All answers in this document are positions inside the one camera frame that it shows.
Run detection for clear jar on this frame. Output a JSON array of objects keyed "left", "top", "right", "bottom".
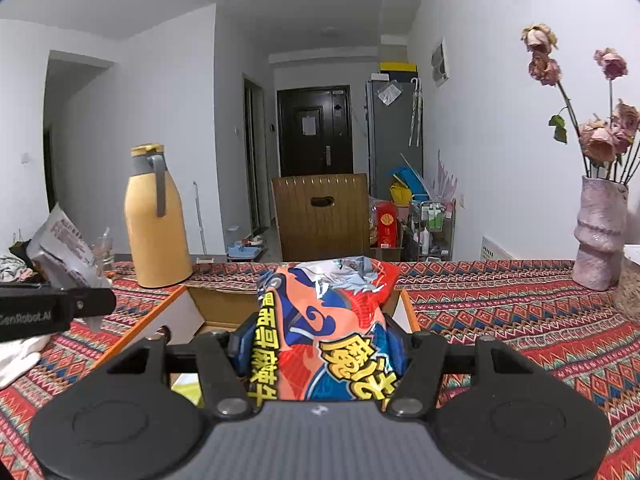
[{"left": 612, "top": 244, "right": 640, "bottom": 322}]

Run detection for glass cup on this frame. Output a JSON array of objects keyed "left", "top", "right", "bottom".
[{"left": 92, "top": 227, "right": 117, "bottom": 276}]

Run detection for white wall heater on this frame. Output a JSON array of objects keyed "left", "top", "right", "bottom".
[{"left": 481, "top": 234, "right": 516, "bottom": 261}]

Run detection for wooden chair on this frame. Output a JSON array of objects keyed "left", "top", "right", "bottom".
[{"left": 271, "top": 173, "right": 372, "bottom": 263}]

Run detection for white folded umbrella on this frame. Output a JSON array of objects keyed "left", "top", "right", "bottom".
[{"left": 407, "top": 77, "right": 424, "bottom": 148}]

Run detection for white wall panel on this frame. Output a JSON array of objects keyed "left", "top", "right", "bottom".
[{"left": 431, "top": 37, "right": 451, "bottom": 87}]

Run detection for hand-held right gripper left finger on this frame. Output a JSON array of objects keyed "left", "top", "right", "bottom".
[{"left": 105, "top": 314, "right": 262, "bottom": 420}]

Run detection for dried pink roses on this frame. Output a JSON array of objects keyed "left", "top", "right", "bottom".
[{"left": 520, "top": 23, "right": 640, "bottom": 183}]

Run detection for dark entrance door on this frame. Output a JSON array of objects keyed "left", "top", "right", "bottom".
[{"left": 276, "top": 86, "right": 352, "bottom": 178}]

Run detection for orange cardboard box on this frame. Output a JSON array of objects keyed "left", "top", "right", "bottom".
[{"left": 85, "top": 280, "right": 422, "bottom": 411}]

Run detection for clear plastic pouch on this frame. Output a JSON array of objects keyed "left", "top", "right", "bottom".
[{"left": 377, "top": 82, "right": 404, "bottom": 106}]

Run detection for grey snack bag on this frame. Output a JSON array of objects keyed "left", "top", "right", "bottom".
[{"left": 25, "top": 202, "right": 115, "bottom": 332}]

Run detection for white glove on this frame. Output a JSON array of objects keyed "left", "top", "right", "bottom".
[{"left": 0, "top": 337, "right": 51, "bottom": 391}]

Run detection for blue plastic tray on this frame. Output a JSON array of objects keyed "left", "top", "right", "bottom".
[{"left": 227, "top": 241, "right": 268, "bottom": 261}]

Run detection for pink translucent umbrella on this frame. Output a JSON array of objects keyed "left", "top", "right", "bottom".
[{"left": 432, "top": 150, "right": 459, "bottom": 206}]

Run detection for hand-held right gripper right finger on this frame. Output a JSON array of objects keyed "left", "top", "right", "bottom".
[{"left": 381, "top": 311, "right": 535, "bottom": 420}]

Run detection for yellow thermos jug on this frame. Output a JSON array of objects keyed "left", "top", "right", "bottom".
[{"left": 124, "top": 143, "right": 194, "bottom": 289}]

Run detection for metal rack cart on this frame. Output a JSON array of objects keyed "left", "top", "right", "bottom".
[{"left": 410, "top": 197, "right": 457, "bottom": 261}]

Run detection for patterned tablecloth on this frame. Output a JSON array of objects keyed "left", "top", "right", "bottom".
[{"left": 0, "top": 259, "right": 640, "bottom": 480}]

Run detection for red gift box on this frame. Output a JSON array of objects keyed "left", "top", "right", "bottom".
[{"left": 375, "top": 201, "right": 404, "bottom": 249}]

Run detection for pink ceramic vase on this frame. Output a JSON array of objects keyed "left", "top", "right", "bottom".
[{"left": 571, "top": 175, "right": 630, "bottom": 292}]

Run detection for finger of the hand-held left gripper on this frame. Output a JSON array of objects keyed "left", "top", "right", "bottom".
[{"left": 52, "top": 287, "right": 117, "bottom": 320}]

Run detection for blue plastic board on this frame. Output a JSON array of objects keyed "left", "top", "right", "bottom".
[{"left": 385, "top": 152, "right": 429, "bottom": 199}]

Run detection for orange blue snack bag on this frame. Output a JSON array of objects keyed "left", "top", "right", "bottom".
[{"left": 247, "top": 255, "right": 414, "bottom": 404}]

